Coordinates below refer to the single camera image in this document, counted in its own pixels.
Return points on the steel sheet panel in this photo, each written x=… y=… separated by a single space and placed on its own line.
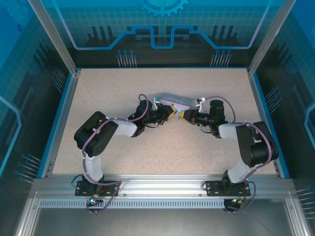
x=160 y=222

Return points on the aluminium frame post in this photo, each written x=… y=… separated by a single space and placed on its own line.
x=270 y=37
x=54 y=37

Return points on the blue cartoon tin box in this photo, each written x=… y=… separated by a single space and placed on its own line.
x=176 y=98

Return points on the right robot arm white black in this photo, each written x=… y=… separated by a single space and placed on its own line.
x=251 y=145

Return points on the aluminium side rail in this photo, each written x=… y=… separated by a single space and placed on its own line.
x=61 y=123
x=264 y=123

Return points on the right aluminium frame post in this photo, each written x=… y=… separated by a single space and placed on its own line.
x=270 y=37

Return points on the left aluminium side rail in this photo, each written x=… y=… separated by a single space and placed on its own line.
x=61 y=123

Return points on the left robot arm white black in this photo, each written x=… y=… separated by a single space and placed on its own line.
x=94 y=169

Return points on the right aluminium side rail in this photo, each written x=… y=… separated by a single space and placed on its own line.
x=264 y=123

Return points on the left aluminium frame post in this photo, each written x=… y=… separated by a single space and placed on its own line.
x=54 y=37

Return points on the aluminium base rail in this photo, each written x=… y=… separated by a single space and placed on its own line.
x=160 y=185

